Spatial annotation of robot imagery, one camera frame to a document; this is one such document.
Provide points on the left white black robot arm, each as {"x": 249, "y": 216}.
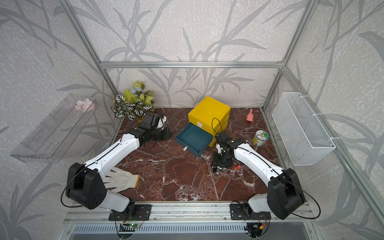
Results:
{"x": 85, "y": 183}

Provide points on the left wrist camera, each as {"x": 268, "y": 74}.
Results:
{"x": 152, "y": 122}

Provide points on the aluminium front rail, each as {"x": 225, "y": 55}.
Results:
{"x": 162, "y": 212}

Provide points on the aluminium frame crossbar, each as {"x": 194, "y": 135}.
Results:
{"x": 187, "y": 65}

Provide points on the white work glove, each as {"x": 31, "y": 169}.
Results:
{"x": 119, "y": 180}

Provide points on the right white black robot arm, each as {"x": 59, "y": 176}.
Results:
{"x": 284, "y": 194}

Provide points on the white wire basket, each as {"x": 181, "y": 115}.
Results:
{"x": 304, "y": 136}

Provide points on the artificial potted plant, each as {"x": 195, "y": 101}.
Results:
{"x": 134, "y": 103}

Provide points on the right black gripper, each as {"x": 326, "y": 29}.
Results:
{"x": 217, "y": 163}

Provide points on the yellow drawer cabinet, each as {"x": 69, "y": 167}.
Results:
{"x": 211, "y": 116}

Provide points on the pink plastic scoop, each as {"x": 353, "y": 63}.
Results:
{"x": 250, "y": 116}

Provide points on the teal drawer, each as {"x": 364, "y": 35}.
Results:
{"x": 195, "y": 139}

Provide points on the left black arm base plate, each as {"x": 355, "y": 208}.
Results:
{"x": 134, "y": 213}

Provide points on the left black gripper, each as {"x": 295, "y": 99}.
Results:
{"x": 168, "y": 135}

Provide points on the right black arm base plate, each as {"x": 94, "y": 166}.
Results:
{"x": 240, "y": 212}

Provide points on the clear acrylic wall shelf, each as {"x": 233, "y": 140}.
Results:
{"x": 52, "y": 138}

